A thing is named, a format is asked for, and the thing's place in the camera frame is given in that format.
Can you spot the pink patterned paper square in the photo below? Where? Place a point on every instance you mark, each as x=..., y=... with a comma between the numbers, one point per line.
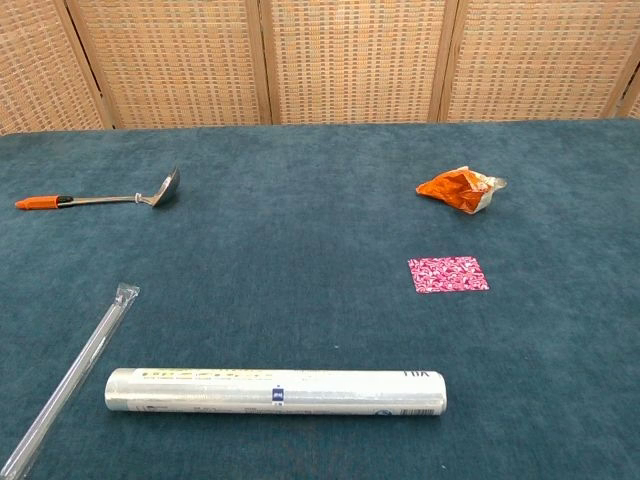
x=447, y=275

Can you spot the teal felt table cloth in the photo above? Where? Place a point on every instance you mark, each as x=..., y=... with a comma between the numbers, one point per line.
x=300, y=250

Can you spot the crumpled orange snack wrapper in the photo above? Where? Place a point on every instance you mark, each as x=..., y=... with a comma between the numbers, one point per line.
x=455, y=192

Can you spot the white cling film roll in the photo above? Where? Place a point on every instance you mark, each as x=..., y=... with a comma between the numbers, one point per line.
x=250, y=392

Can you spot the woven bamboo screen panel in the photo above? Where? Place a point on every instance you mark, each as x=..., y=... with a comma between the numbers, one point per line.
x=355, y=60
x=540, y=60
x=175, y=60
x=634, y=105
x=35, y=65

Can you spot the long clear wrapped tube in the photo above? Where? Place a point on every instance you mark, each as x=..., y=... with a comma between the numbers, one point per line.
x=100, y=331

